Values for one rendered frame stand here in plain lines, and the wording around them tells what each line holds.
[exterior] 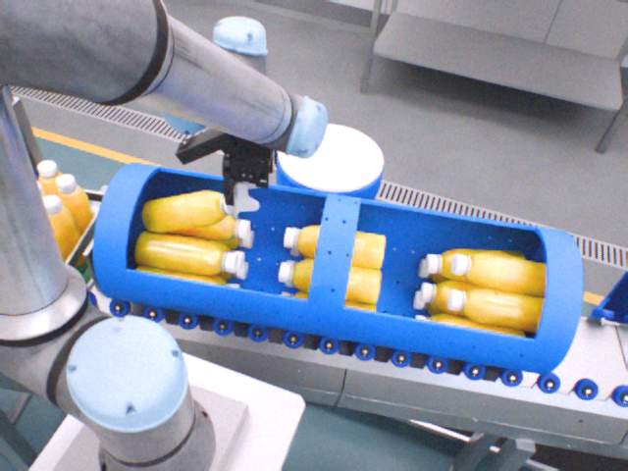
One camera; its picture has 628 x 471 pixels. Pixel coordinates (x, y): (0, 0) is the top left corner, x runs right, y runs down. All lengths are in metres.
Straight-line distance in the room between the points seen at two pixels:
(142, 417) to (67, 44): 0.37
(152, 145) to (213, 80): 2.71
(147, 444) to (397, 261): 0.75
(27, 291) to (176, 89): 0.27
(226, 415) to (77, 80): 0.55
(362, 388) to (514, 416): 0.33
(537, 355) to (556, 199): 2.25
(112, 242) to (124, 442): 0.48
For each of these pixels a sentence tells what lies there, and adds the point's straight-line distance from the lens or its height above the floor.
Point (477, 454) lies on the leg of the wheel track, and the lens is 1.92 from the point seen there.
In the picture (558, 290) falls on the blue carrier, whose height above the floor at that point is 1.21.
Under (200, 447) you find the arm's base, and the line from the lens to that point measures 0.75.
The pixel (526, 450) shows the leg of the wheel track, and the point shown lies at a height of 0.62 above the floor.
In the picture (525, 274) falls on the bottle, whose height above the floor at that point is 1.17.
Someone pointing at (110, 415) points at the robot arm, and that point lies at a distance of 0.60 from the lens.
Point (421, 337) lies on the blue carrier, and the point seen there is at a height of 1.10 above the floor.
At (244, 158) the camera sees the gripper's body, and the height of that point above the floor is 1.35.
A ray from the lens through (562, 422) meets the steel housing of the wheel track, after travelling 1.31.
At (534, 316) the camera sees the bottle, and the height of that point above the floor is 1.13.
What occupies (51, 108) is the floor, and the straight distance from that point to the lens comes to 3.63.
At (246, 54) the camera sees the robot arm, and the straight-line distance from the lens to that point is 0.80.
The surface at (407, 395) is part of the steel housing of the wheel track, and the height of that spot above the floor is 0.86.
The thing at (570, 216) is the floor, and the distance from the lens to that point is 3.19.
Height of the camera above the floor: 1.92
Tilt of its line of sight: 48 degrees down
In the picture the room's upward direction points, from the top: 6 degrees clockwise
